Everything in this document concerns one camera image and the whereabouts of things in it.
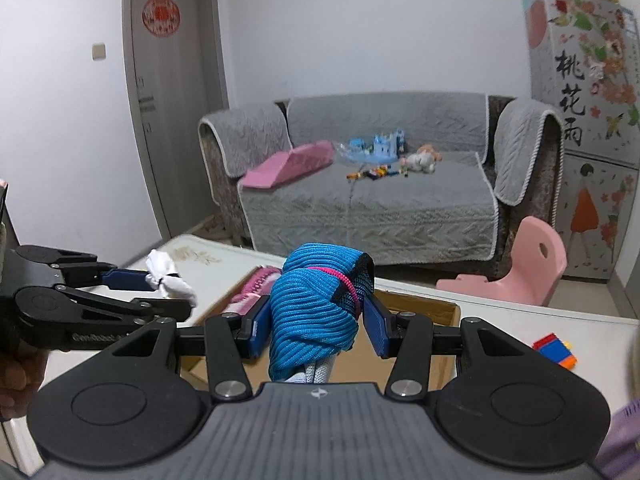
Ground white cloth bundle black tie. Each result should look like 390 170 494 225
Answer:
145 249 199 307

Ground white desktop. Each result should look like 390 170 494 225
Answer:
0 232 640 480

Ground pink plastic chair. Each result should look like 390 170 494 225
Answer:
436 216 568 307

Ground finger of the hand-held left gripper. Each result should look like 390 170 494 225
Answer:
56 284 195 330
52 250 158 293

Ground grey sofa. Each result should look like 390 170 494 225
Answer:
197 91 568 281

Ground person's left hand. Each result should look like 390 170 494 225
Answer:
0 342 49 422

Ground cardboard box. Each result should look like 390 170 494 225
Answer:
179 266 462 393

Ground fridge with flower decals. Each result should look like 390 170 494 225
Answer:
520 0 640 281

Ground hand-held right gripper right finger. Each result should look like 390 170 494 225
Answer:
364 293 532 403

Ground red round door decoration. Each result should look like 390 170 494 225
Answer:
142 0 181 37

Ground blue knit sock bundle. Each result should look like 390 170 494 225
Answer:
267 242 375 386

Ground white plush toy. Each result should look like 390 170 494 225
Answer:
399 144 443 175

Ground red blue orange block toy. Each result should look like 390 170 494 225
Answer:
532 332 577 371

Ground grey door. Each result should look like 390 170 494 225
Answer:
122 0 231 241

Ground clear plastic bag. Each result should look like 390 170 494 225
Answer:
332 140 373 163

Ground blue toy castle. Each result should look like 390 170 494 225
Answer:
347 130 407 162

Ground pink wedge cushion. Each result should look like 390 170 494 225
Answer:
241 140 335 191

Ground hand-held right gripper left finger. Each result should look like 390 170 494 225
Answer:
106 295 274 403

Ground scattered small colourful toys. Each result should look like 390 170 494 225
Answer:
346 165 412 181

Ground maroon sock bundle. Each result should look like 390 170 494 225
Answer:
227 266 282 317

